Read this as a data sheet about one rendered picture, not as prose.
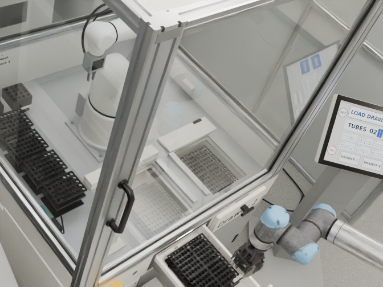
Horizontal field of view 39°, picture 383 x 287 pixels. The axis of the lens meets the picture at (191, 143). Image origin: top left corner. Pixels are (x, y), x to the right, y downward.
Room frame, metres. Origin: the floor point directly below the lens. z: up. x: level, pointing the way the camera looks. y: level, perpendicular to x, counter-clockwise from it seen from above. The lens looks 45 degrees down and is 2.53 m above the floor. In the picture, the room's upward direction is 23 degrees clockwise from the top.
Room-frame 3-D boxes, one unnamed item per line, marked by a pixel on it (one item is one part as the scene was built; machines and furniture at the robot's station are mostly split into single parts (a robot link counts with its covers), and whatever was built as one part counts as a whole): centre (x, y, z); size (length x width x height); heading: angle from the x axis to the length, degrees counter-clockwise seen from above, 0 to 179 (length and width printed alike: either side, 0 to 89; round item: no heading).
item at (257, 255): (1.08, -0.32, 1.12); 0.09 x 0.08 x 0.12; 149
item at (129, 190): (0.78, 0.09, 1.45); 0.05 x 0.03 x 0.19; 59
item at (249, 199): (1.43, -0.28, 0.87); 0.29 x 0.02 x 0.11; 149
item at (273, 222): (1.08, -0.32, 1.28); 0.09 x 0.08 x 0.11; 67
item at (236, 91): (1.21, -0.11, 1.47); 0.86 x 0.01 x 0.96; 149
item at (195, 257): (1.10, -0.22, 0.87); 0.22 x 0.18 x 0.06; 59
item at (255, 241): (1.08, -0.32, 1.20); 0.08 x 0.08 x 0.05
